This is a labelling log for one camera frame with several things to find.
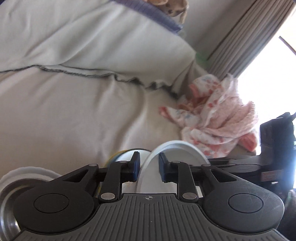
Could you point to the steel bowl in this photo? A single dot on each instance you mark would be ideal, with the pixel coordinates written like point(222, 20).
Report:
point(13, 184)

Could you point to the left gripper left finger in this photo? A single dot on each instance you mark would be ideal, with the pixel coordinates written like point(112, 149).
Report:
point(106, 183)

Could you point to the beige sofa cover cloth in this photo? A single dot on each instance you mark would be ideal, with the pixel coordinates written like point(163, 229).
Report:
point(82, 80)

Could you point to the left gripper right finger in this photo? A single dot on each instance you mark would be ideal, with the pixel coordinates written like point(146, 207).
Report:
point(193, 182)

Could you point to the blue striped cushion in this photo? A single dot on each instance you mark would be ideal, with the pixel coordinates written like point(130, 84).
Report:
point(152, 13)

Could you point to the blue-rimmed white bowl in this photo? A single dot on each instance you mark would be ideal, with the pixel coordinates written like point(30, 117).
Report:
point(126, 155)

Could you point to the pink floral baby clothes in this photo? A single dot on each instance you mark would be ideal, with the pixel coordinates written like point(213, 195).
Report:
point(213, 117)

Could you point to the brown spotted plush toy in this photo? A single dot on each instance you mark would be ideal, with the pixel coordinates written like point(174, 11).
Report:
point(172, 8)

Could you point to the beige pleated curtain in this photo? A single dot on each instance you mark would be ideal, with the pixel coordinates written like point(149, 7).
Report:
point(250, 34)

